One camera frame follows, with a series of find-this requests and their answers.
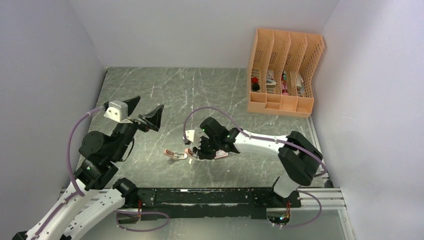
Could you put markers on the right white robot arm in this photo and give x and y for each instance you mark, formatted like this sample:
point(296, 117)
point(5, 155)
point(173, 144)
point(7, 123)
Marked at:
point(300, 159)

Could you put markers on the pink items in organizer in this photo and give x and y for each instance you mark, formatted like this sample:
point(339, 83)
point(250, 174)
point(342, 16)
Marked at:
point(271, 84)

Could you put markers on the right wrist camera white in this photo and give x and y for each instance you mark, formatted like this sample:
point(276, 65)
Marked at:
point(192, 138)

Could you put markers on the orange file organizer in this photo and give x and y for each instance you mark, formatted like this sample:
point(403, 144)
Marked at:
point(280, 71)

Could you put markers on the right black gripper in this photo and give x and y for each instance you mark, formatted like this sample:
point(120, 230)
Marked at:
point(200, 151)

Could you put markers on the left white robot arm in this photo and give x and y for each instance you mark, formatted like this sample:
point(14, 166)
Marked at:
point(85, 201)

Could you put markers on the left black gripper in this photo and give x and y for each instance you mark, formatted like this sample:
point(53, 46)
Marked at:
point(152, 119)

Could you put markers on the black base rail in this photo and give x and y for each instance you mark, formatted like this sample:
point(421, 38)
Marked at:
point(178, 203)

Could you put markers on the red black item in organizer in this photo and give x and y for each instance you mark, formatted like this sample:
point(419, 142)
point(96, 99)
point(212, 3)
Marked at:
point(255, 84)

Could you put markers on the pink stapler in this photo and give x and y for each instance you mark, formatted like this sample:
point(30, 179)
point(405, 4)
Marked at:
point(190, 153)
point(175, 155)

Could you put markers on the red white staple box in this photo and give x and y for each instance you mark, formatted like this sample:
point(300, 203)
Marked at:
point(221, 154)

